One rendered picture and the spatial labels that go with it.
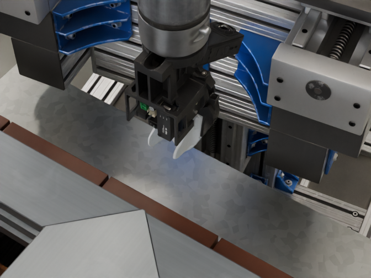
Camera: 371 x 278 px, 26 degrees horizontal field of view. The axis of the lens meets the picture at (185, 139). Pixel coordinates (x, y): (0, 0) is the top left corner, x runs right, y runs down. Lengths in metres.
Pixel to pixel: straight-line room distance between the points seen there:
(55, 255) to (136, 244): 0.10
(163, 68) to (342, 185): 1.10
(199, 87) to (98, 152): 0.46
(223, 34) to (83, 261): 0.32
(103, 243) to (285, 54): 0.33
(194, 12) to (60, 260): 0.37
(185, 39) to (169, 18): 0.03
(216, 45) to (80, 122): 0.51
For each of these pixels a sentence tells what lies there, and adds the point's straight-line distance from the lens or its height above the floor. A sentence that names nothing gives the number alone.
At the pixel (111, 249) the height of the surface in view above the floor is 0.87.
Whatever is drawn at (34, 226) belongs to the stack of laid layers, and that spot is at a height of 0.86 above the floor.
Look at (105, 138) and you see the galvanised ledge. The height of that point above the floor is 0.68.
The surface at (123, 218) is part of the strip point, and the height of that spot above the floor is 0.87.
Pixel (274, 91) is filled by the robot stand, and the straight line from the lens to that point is 1.08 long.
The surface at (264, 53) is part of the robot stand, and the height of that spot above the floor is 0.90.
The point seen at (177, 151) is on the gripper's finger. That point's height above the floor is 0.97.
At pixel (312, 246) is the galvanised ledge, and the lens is 1.24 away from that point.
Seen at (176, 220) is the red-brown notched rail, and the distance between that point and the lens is 1.08.
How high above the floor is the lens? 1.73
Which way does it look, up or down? 52 degrees down
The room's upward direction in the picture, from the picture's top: straight up
